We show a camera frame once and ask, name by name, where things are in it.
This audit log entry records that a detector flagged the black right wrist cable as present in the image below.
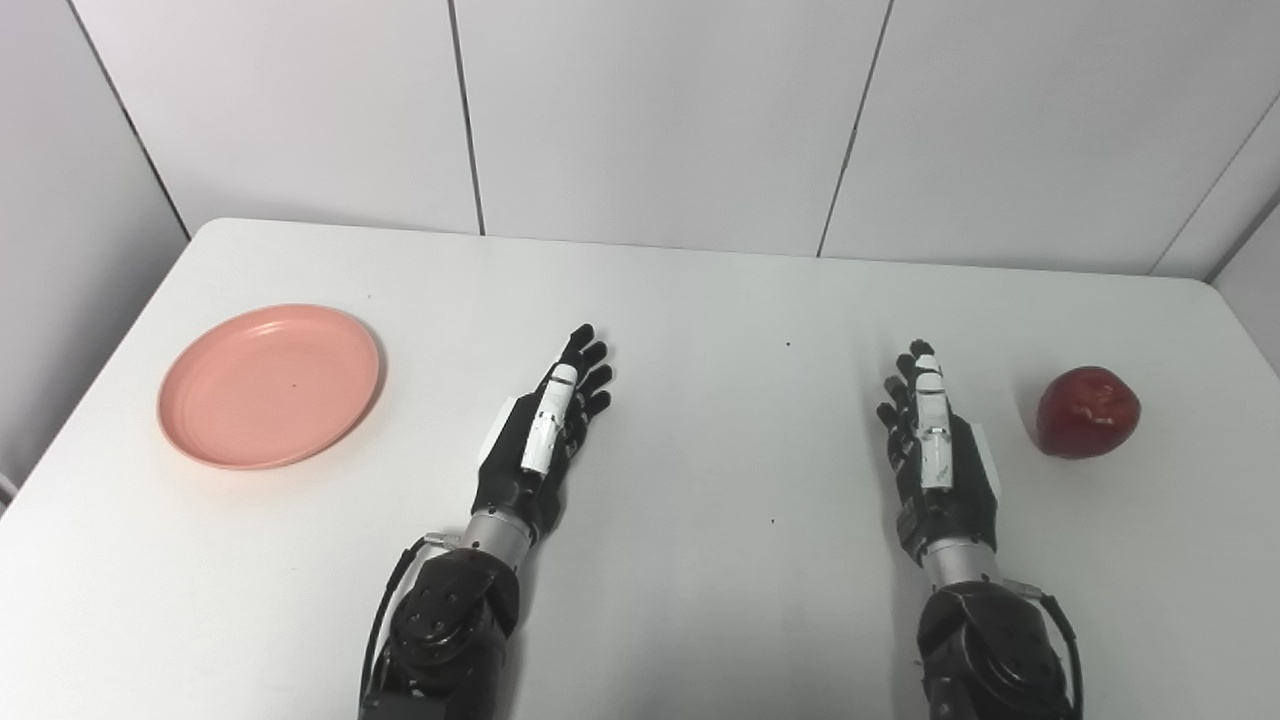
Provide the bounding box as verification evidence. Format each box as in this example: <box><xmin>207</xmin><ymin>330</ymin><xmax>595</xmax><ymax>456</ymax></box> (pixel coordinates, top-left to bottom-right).
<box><xmin>1003</xmin><ymin>577</ymin><xmax>1087</xmax><ymax>720</ymax></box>

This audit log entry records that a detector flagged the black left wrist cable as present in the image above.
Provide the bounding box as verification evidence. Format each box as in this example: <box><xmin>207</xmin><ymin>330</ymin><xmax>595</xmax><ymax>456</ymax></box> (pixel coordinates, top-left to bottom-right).
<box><xmin>360</xmin><ymin>534</ymin><xmax>463</xmax><ymax>706</ymax></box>

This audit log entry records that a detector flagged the pink round plate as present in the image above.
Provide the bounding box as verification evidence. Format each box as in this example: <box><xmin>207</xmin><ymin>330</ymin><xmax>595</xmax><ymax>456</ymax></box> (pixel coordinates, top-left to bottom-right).
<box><xmin>156</xmin><ymin>304</ymin><xmax>382</xmax><ymax>471</ymax></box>

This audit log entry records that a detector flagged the red apple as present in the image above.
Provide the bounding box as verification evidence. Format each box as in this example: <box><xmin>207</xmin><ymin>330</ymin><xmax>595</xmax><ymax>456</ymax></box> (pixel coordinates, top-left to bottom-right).
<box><xmin>1035</xmin><ymin>365</ymin><xmax>1142</xmax><ymax>460</ymax></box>

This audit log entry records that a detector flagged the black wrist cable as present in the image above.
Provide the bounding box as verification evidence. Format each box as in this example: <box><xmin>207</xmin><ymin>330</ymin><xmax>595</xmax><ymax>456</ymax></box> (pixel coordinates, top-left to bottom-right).
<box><xmin>1003</xmin><ymin>577</ymin><xmax>1087</xmax><ymax>720</ymax></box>
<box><xmin>360</xmin><ymin>534</ymin><xmax>463</xmax><ymax>706</ymax></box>

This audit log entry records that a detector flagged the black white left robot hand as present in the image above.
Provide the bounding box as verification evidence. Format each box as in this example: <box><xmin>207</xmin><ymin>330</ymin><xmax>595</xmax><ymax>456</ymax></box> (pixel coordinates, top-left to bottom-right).
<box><xmin>472</xmin><ymin>323</ymin><xmax>614</xmax><ymax>546</ymax></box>

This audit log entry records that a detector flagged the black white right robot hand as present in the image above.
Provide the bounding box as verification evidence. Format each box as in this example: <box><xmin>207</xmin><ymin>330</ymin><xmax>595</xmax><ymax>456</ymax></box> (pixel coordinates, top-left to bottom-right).
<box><xmin>876</xmin><ymin>340</ymin><xmax>1001</xmax><ymax>566</ymax></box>

